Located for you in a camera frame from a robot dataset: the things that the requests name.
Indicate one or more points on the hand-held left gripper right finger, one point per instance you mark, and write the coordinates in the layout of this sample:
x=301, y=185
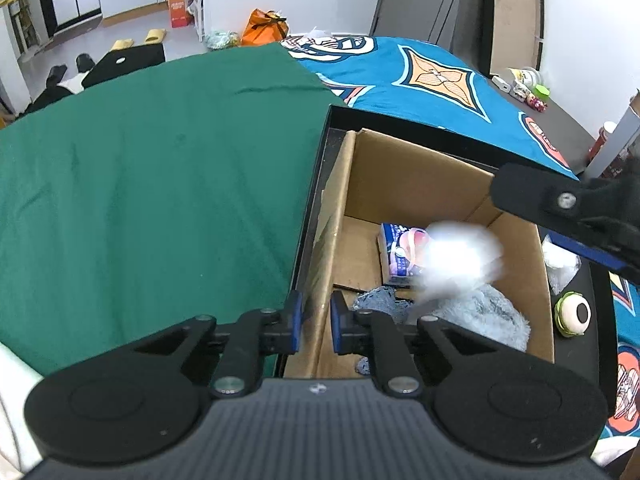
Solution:
x=337, y=327

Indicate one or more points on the black stool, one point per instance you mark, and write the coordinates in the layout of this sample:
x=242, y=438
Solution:
x=130, y=62

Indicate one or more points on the green cup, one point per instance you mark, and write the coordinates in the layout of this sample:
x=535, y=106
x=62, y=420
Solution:
x=542, y=92

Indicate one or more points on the black shoe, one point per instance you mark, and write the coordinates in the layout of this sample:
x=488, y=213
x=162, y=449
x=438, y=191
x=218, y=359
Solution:
x=56, y=76
x=85, y=62

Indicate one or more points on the white charger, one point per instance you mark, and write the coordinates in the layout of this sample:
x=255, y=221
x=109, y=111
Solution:
x=501, y=83

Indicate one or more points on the large black tray lid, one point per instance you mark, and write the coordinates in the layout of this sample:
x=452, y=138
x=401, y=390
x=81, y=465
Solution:
x=515, y=15

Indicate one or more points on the yellow slipper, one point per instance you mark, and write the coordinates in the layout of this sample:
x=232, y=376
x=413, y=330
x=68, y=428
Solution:
x=155, y=36
x=122, y=45

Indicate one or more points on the blue and pink carton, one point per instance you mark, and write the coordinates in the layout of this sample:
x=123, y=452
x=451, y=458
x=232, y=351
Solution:
x=397, y=255

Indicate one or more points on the green white round toy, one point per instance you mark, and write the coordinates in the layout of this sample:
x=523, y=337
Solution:
x=572, y=315

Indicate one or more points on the clear bag of white stuffing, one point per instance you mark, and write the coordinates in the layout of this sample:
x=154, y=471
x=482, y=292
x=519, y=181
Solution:
x=560, y=267

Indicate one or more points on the white and green bag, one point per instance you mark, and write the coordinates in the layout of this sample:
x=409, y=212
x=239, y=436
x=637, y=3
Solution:
x=222, y=39

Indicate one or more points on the white soft ball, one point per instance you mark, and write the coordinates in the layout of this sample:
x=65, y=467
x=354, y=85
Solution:
x=460, y=260

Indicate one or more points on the green bed sheet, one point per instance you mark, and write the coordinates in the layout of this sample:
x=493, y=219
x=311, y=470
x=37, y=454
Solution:
x=150, y=185

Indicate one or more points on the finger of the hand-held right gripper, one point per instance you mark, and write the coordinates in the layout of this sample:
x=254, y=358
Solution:
x=530, y=190
x=585, y=251

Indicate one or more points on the orange bag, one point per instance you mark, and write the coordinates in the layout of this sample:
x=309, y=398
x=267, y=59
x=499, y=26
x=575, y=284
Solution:
x=262, y=27

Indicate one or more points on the denim heart cushion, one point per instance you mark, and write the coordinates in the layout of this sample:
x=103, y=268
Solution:
x=377, y=302

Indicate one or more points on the fluffy blue-grey plush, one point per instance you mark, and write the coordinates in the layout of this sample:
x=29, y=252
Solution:
x=485, y=315

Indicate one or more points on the brown cardboard box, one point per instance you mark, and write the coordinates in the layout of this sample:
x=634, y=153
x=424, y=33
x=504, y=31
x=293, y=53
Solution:
x=415, y=185

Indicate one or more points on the black and white cloth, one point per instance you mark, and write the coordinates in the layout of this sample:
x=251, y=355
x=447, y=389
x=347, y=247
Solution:
x=55, y=95

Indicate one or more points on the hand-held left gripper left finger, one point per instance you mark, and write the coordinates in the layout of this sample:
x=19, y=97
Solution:
x=297, y=322

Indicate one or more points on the grey upright board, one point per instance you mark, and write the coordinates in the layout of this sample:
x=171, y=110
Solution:
x=425, y=5

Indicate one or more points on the orange cardboard box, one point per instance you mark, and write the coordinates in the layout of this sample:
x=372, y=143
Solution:
x=180, y=7

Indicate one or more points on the small red toys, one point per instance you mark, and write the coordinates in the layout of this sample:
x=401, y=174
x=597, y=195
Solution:
x=538, y=103

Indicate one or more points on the black shallow tray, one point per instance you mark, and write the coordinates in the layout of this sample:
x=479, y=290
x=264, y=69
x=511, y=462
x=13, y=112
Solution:
x=320, y=160

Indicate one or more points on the blue printed blanket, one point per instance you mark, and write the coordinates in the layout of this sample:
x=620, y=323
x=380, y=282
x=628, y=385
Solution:
x=430, y=85

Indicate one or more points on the red can with white lid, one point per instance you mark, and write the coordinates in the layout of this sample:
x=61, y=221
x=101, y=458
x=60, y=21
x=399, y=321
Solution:
x=601, y=140

